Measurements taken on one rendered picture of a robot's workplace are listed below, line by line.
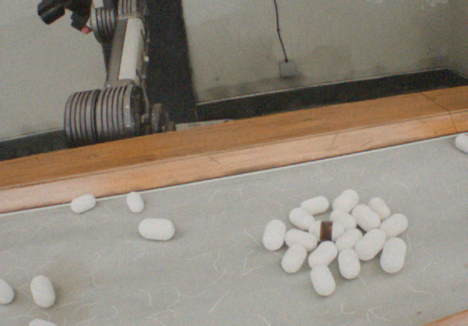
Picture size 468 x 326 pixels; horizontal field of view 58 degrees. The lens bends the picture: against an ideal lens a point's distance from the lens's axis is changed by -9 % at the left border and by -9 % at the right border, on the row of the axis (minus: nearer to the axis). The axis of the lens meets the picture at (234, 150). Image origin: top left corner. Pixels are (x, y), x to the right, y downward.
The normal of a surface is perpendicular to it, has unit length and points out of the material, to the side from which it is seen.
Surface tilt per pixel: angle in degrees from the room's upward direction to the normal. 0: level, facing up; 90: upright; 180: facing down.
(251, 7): 90
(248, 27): 90
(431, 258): 0
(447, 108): 0
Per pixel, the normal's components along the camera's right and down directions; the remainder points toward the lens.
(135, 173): 0.05, -0.32
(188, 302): -0.10, -0.88
